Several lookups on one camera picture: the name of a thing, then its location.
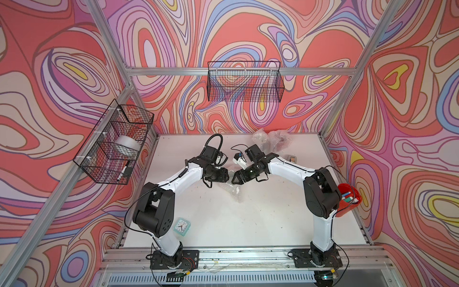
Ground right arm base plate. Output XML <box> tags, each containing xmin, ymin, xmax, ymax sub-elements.
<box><xmin>287</xmin><ymin>246</ymin><xmax>343</xmax><ymax>269</ymax></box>

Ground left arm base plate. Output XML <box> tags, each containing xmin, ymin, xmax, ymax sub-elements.
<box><xmin>147</xmin><ymin>249</ymin><xmax>200</xmax><ymax>271</ymax></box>

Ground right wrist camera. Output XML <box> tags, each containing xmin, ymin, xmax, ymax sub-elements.
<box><xmin>233</xmin><ymin>152</ymin><xmax>248</xmax><ymax>169</ymax></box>

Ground white tape roll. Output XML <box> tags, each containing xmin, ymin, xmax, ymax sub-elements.
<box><xmin>114</xmin><ymin>135</ymin><xmax>141</xmax><ymax>159</ymax></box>

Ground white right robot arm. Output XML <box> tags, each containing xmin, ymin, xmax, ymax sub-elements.
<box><xmin>231</xmin><ymin>145</ymin><xmax>342</xmax><ymax>253</ymax></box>

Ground grey tape dispenser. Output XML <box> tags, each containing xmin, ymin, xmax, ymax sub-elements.
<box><xmin>286</xmin><ymin>155</ymin><xmax>297</xmax><ymax>164</ymax></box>

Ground black marker in basket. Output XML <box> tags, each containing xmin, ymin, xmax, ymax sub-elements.
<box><xmin>117</xmin><ymin>162</ymin><xmax>129</xmax><ymax>182</ymax></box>

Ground teal alarm clock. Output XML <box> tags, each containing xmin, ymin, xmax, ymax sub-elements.
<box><xmin>173</xmin><ymin>218</ymin><xmax>191</xmax><ymax>237</ymax></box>

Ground wire basket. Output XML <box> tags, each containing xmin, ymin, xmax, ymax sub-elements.
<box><xmin>207</xmin><ymin>60</ymin><xmax>285</xmax><ymax>103</ymax></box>
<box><xmin>73</xmin><ymin>100</ymin><xmax>154</xmax><ymax>185</ymax></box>

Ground left wire basket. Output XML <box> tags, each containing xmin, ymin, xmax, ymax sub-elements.
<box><xmin>73</xmin><ymin>100</ymin><xmax>154</xmax><ymax>185</ymax></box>

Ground red pen cup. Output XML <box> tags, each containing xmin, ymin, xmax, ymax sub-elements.
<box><xmin>336</xmin><ymin>184</ymin><xmax>362</xmax><ymax>218</ymax></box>

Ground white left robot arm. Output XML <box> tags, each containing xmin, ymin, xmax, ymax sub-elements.
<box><xmin>132</xmin><ymin>147</ymin><xmax>229</xmax><ymax>257</ymax></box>

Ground back wire basket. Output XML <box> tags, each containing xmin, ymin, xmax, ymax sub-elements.
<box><xmin>207</xmin><ymin>60</ymin><xmax>285</xmax><ymax>103</ymax></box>

